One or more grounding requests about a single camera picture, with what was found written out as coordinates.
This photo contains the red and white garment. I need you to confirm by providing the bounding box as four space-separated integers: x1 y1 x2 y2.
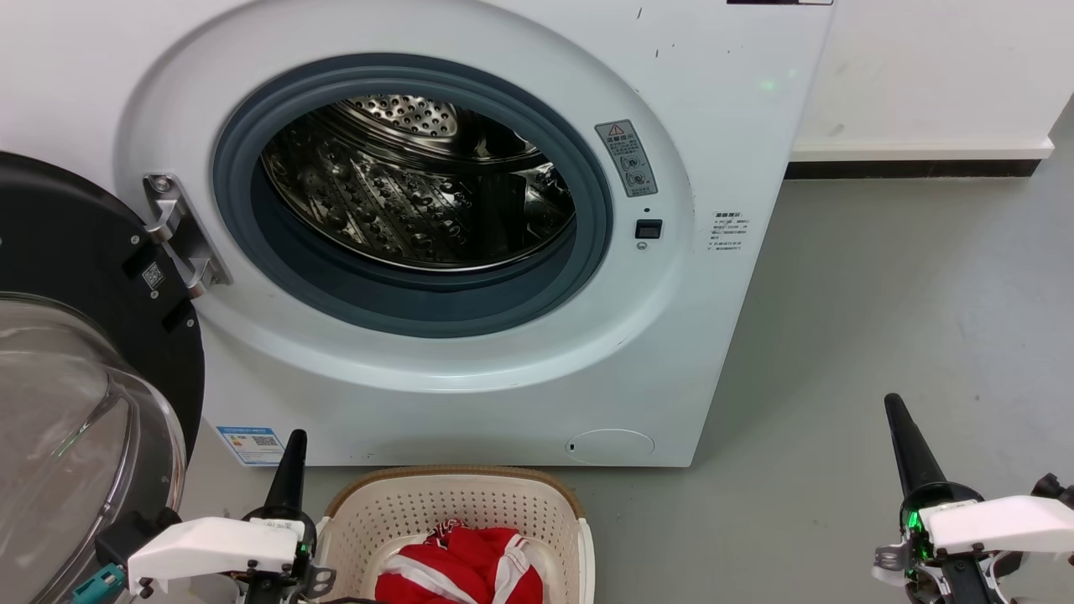
374 518 545 604

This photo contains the grey warning sticker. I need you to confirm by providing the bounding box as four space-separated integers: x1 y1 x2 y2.
594 119 659 199

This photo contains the black baseboard strip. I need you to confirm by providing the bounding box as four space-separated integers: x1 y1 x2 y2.
785 158 1041 180

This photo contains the white cabinet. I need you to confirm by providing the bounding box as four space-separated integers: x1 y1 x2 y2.
789 0 1074 162

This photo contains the black glass washer door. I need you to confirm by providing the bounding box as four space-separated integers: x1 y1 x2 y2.
0 151 206 604

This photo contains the round white filter cover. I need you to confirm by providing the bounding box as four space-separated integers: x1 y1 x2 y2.
565 429 656 466

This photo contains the small printed text sticker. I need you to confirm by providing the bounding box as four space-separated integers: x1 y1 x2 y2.
709 210 750 254

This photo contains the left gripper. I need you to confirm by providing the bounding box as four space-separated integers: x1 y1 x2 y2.
233 429 338 604

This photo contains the silver metal door hinge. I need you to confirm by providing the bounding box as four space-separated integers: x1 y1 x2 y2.
143 174 232 299

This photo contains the cream perforated plastic laundry basket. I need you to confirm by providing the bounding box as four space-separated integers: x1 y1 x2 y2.
317 466 597 604

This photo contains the white front-load washing machine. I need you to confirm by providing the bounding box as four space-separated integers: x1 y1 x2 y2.
0 0 836 468

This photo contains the stainless steel washing machine drum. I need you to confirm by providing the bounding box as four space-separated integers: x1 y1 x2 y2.
260 94 578 273

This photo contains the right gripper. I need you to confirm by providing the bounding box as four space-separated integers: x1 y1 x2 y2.
871 392 1024 604

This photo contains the blue energy label sticker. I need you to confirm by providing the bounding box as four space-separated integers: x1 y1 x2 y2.
216 425 286 467

